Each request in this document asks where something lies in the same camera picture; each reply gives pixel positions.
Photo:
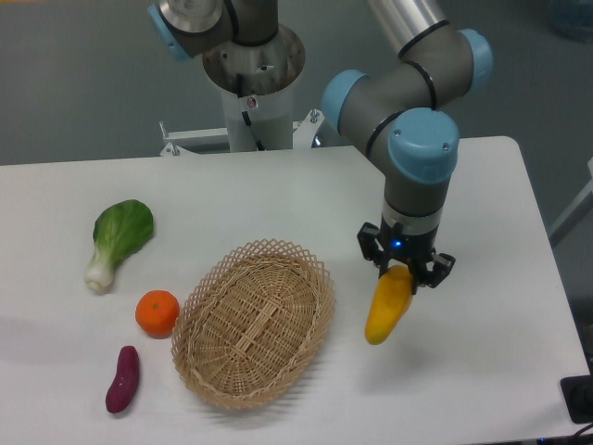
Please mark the woven wicker basket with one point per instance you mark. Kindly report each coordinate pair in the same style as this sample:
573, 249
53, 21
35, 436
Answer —
253, 324

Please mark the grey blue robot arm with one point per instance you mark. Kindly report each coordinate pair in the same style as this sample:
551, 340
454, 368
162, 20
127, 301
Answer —
394, 121

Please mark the white metal base frame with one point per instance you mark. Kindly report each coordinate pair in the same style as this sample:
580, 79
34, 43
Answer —
306, 134

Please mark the white metal leg right edge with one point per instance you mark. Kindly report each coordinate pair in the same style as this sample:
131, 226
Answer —
573, 214

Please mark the black device at table corner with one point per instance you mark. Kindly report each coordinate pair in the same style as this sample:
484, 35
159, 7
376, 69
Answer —
577, 393

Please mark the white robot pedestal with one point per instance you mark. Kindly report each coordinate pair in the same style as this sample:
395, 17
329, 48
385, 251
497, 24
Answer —
257, 84

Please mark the purple sweet potato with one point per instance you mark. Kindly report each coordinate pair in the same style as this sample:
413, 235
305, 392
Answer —
126, 381

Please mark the orange tangerine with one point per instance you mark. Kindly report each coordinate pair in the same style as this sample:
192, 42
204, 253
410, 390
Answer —
156, 313

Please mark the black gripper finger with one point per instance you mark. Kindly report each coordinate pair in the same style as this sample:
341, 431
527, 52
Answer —
432, 271
371, 248

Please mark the yellow mango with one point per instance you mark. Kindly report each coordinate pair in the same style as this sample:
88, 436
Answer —
391, 300

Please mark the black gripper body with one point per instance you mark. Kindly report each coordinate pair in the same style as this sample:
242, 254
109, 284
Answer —
415, 251

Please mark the green bok choy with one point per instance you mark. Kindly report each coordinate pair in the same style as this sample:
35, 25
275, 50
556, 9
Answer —
119, 232

